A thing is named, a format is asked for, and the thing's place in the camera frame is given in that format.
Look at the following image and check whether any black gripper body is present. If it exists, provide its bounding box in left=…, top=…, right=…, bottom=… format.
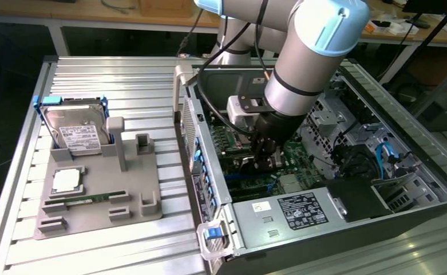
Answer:
left=251, top=111, right=307, bottom=144

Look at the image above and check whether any Nvidia Quadro graphics card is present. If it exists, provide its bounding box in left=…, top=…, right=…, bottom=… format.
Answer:
left=227, top=153, right=285, bottom=176

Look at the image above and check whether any blue expansion slot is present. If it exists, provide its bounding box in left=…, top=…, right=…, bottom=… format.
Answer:
left=224, top=172, right=269, bottom=182

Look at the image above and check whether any black expansion slot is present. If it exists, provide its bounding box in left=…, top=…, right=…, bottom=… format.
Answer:
left=231, top=187, right=272, bottom=201

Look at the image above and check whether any green motherboard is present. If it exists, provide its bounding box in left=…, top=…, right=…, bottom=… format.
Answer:
left=207, top=114, right=323, bottom=201

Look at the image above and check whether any silver chipset heat sink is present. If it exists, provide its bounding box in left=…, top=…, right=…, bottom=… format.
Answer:
left=277, top=174, right=308, bottom=193

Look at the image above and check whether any grey power supply unit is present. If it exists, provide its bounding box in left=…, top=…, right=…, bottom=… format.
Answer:
left=229, top=187, right=349, bottom=250

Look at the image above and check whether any black open PC case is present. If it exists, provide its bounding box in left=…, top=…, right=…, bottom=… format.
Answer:
left=171, top=58, right=447, bottom=275

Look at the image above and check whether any grey printed parts rack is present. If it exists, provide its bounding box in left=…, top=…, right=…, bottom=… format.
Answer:
left=31, top=116, right=163, bottom=241

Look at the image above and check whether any green RAM stick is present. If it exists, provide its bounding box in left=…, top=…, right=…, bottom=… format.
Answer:
left=45, top=192, right=127, bottom=206

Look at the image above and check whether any hard disk with blue carrier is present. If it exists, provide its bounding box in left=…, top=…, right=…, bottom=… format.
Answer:
left=31, top=94, right=117, bottom=157

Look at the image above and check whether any brown cardboard box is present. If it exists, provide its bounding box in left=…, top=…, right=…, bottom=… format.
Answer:
left=137, top=0, right=192, bottom=18

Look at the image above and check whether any black slanted pole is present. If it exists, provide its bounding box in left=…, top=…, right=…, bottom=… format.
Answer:
left=375, top=0, right=447, bottom=84

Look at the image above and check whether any silver CPU chip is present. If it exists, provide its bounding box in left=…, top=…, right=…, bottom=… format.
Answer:
left=51, top=169, right=83, bottom=193

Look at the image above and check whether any wooden desk with clutter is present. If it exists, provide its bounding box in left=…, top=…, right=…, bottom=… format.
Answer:
left=355, top=11, right=447, bottom=84

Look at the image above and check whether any wooden desk with white legs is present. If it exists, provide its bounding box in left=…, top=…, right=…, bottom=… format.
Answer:
left=0, top=0, right=224, bottom=57

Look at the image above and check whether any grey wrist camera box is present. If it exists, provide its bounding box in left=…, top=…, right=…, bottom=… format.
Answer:
left=225, top=96, right=265, bottom=128

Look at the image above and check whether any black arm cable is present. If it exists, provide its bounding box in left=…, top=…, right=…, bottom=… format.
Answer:
left=196, top=0, right=273, bottom=137

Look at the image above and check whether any blue SATA wire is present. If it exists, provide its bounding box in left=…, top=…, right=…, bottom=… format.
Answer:
left=375, top=142, right=401, bottom=180

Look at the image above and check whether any thin cable with metal plug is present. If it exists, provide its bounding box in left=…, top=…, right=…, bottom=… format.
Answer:
left=175, top=8, right=205, bottom=58

